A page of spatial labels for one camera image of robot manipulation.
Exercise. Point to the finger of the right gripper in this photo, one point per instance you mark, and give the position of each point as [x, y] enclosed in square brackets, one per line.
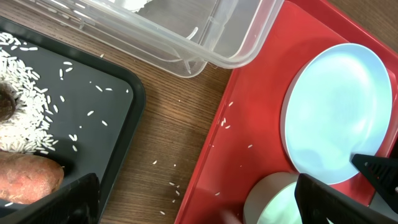
[381, 172]

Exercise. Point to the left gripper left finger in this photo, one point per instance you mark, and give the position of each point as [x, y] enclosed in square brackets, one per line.
[75, 203]

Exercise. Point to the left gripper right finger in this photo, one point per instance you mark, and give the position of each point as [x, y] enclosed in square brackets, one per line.
[318, 203]

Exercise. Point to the green bowl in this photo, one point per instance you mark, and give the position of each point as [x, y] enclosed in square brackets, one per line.
[272, 201]

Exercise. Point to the orange sweet potato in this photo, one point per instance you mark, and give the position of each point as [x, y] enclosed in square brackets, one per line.
[27, 178]

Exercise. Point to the large light blue plate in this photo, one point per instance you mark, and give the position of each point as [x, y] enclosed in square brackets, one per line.
[338, 104]

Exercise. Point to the white rice pile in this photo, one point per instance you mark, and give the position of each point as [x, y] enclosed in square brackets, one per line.
[26, 131]

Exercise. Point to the brown food lump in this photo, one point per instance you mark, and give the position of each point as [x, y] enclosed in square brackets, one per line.
[8, 103]

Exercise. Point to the black waste tray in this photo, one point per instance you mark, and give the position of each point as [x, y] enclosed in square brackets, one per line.
[94, 105]

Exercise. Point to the clear plastic waste bin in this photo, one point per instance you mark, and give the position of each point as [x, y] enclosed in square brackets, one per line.
[178, 36]

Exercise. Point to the red serving tray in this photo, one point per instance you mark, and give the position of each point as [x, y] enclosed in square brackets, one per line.
[243, 144]

